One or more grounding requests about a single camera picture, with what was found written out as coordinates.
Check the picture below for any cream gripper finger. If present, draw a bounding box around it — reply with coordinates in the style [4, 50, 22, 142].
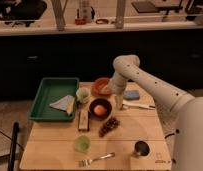
[114, 94, 123, 110]

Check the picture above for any white handled knife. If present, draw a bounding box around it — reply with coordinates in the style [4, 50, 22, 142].
[123, 101, 155, 110]

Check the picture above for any grey folded cloth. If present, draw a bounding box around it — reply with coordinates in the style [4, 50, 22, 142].
[50, 95, 75, 115]

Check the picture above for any black round cup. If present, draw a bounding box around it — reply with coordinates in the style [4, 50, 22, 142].
[133, 141, 150, 157]

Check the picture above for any brown rectangular block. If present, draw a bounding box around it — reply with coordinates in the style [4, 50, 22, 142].
[78, 110, 89, 131]

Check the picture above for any orange apple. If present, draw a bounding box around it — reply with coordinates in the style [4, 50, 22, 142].
[94, 105, 106, 116]

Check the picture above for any blue sponge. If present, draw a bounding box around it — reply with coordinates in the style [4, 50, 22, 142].
[123, 90, 140, 100]

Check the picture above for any dark purple bowl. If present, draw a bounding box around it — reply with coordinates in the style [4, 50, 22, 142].
[89, 98, 112, 120]

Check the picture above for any black pole left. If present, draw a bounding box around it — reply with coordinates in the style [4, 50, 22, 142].
[7, 122, 19, 171]

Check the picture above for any bunch of dark grapes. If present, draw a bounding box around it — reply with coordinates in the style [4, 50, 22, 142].
[99, 117, 120, 137]

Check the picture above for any green plastic tray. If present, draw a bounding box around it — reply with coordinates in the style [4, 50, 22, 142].
[29, 77, 79, 122]

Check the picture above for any green plastic cup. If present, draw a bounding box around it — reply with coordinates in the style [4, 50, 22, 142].
[74, 135, 90, 153]

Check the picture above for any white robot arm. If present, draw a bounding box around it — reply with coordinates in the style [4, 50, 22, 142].
[109, 55, 203, 171]

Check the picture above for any silver fork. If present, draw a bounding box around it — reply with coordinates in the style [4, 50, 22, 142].
[78, 152, 115, 167]

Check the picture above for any orange bowl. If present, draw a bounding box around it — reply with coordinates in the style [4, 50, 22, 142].
[91, 77, 111, 96]

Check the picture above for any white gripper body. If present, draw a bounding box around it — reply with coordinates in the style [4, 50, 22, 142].
[109, 77, 126, 95]

